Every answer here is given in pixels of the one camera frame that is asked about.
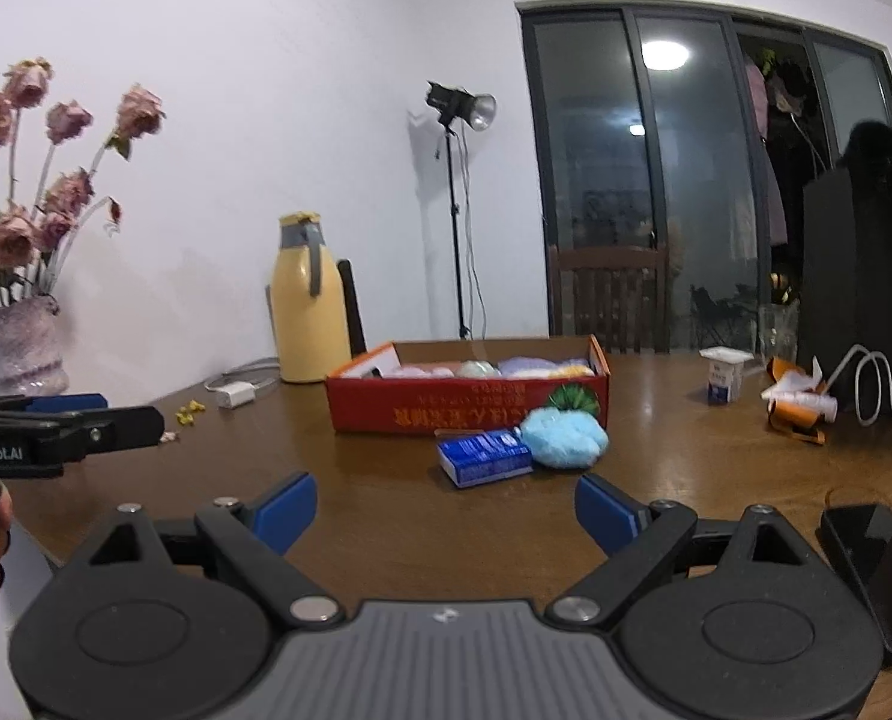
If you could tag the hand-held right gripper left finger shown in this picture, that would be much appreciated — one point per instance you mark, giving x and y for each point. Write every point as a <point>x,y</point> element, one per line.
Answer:
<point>290,514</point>

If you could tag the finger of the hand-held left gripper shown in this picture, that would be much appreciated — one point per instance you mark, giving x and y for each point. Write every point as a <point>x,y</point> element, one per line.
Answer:
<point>67,403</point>
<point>127,427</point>

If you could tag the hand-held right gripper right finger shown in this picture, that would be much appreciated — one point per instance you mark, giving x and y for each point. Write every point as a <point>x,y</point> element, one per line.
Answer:
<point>602,514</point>

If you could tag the blue plush toy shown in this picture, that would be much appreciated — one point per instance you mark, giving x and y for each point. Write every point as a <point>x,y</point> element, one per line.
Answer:
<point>566,439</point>

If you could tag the blue tissue packet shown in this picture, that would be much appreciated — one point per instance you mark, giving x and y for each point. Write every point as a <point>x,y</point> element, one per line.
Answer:
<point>483,459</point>

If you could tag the red cardboard box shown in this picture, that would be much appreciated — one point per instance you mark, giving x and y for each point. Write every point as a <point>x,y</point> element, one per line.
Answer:
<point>461,405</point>

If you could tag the light green soft pouch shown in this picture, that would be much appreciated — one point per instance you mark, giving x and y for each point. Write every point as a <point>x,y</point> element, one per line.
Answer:
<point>478,369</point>

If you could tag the pink fallen petal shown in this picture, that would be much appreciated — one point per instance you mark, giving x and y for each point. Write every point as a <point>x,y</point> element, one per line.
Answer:
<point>169,436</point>

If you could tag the yellow fallen petals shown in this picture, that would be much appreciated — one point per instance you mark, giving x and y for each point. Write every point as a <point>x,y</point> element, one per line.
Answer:
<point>191,411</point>

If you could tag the pink textured vase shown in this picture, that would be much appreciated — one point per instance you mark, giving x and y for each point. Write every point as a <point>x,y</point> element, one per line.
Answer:
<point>26,349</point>

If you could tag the yellow thermos jug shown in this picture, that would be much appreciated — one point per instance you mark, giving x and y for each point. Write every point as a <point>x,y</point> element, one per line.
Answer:
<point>307,315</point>

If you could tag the bunch of dried pink roses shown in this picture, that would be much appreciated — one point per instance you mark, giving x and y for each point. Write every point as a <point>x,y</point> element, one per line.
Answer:
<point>56,195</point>

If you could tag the wooden chair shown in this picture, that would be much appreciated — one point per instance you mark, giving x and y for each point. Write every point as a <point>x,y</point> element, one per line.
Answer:
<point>611,300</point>

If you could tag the clear drinking glass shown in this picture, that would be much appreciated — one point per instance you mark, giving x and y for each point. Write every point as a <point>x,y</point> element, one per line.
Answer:
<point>776,334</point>

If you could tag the black monitor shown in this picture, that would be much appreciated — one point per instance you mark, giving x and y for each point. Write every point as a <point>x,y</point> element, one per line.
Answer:
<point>859,277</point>

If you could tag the glass sliding door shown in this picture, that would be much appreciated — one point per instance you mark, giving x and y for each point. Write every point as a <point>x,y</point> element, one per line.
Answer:
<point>603,150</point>

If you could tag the hanging clothes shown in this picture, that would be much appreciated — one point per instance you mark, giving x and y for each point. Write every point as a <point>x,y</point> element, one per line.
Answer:
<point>776,127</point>

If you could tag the studio light on stand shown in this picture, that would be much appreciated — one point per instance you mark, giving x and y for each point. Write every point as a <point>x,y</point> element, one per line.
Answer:
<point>461,109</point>

